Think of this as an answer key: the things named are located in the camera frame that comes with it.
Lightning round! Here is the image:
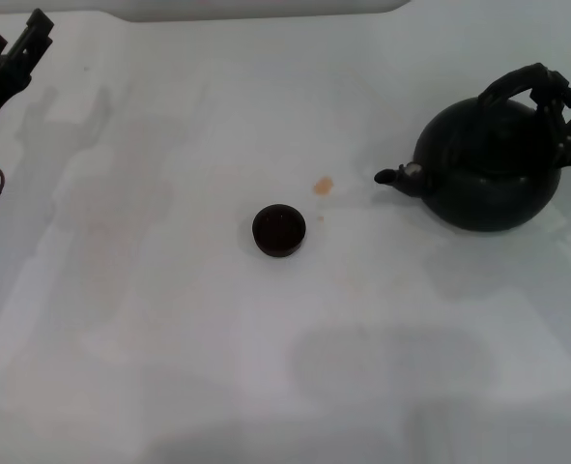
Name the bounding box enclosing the black round teapot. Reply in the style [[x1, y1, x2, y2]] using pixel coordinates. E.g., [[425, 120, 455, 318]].
[[373, 62, 569, 234]]

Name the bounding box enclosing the dark brown teacup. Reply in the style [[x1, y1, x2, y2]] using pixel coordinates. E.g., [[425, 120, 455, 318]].
[[251, 204, 308, 260]]

